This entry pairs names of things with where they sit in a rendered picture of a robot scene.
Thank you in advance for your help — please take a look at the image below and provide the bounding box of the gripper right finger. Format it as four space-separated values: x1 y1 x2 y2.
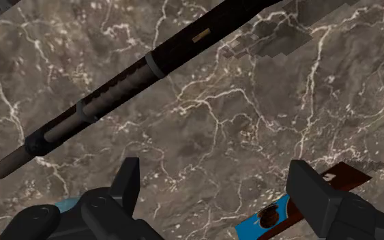
285 160 384 240

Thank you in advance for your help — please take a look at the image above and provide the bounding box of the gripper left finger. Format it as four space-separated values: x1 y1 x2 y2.
0 156 164 240

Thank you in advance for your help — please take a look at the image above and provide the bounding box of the blue and brown flat packet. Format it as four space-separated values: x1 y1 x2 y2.
235 161 372 240

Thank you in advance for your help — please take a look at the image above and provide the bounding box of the long black and brown stick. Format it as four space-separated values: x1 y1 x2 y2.
0 0 284 180

